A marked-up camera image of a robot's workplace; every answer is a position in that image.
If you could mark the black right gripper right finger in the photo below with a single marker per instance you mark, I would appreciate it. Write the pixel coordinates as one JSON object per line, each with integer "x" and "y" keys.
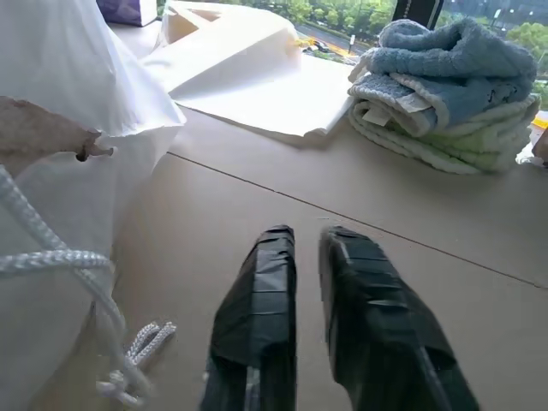
{"x": 377, "y": 308}

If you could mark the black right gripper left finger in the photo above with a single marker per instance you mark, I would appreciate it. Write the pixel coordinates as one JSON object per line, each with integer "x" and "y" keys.
{"x": 257, "y": 308}

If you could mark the white and green folded towel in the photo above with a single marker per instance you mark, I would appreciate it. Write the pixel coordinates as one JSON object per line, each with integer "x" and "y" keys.
{"x": 428, "y": 132}

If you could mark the white folded fabric bag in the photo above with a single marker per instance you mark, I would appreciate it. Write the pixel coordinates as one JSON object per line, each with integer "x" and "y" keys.
{"x": 240, "y": 64}

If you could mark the blue terry towel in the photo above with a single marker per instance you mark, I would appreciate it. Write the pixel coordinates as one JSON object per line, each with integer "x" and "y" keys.
{"x": 462, "y": 64}

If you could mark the purple box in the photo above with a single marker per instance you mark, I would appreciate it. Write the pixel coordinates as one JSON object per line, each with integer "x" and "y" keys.
{"x": 124, "y": 10}

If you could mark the black post with studs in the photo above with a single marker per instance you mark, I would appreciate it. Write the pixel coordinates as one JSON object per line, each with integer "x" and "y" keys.
{"x": 417, "y": 9}

